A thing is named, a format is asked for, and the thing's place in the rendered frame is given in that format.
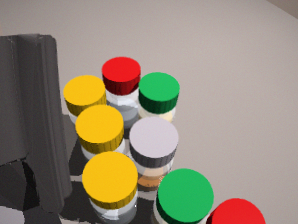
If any red-capped bottle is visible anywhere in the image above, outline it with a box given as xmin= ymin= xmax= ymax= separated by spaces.
xmin=199 ymin=198 xmax=266 ymax=224
xmin=102 ymin=57 xmax=141 ymax=129

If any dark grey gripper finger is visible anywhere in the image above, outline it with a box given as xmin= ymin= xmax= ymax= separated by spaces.
xmin=0 ymin=33 xmax=72 ymax=214

